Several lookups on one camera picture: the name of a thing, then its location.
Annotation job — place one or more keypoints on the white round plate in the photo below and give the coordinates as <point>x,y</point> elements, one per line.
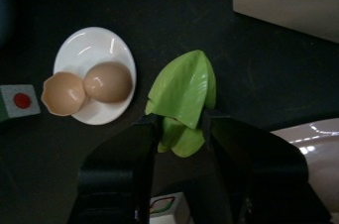
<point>90,49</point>

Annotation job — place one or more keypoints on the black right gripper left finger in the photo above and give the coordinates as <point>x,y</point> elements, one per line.
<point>116,175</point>

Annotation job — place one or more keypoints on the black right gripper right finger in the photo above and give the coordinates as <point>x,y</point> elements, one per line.
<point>256,175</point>

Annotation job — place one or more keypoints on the brown broken eggshell half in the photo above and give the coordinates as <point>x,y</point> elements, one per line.
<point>64,94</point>

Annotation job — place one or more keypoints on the brown toy egg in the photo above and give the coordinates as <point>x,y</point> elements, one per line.
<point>109,82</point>

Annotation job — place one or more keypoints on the white cube with coloured outline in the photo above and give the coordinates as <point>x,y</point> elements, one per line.
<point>170,209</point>

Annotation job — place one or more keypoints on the green toy starfruit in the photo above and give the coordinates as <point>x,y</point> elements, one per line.
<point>184,97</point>

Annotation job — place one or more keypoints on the white cube with red dot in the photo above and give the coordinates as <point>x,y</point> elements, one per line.
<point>19,100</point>

